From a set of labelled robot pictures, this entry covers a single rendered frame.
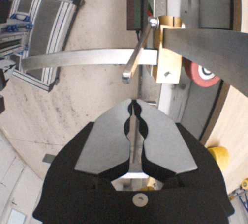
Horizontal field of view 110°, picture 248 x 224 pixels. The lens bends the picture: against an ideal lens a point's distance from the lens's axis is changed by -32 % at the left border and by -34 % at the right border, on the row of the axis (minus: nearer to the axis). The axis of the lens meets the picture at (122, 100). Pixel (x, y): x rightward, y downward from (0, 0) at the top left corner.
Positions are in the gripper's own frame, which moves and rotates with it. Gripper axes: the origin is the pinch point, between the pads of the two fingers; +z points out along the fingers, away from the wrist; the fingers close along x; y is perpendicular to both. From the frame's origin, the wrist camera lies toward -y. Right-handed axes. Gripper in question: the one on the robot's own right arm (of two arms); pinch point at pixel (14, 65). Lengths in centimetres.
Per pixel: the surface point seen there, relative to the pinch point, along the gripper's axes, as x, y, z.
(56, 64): 0.9, -18.1, -3.4
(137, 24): -7.4, -36.3, 12.5
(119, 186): 250, -23, 76
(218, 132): 17, -59, -7
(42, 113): 79, 72, 83
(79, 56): -0.3, -23.9, -3.4
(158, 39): -3.7, -39.4, -3.5
